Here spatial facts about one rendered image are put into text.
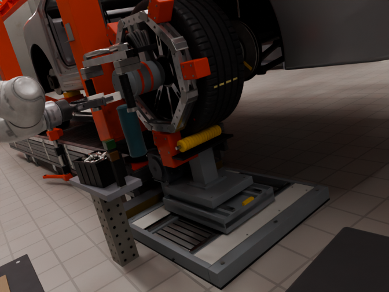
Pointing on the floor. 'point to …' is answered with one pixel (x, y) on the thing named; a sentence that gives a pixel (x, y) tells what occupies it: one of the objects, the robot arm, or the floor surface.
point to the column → (116, 230)
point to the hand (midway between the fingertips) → (109, 96)
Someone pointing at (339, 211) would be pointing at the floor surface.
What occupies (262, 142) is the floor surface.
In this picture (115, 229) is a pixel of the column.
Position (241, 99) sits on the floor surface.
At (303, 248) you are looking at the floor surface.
